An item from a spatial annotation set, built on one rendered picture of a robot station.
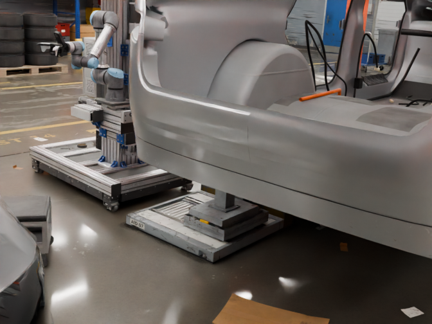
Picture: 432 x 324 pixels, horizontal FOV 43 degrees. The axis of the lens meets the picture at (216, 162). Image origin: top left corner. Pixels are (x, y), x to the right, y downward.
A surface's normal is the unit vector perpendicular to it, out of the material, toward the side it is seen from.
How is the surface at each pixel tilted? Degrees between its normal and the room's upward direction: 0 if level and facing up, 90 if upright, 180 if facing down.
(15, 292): 55
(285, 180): 110
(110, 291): 0
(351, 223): 104
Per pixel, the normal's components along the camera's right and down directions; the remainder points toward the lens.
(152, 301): 0.05, -0.95
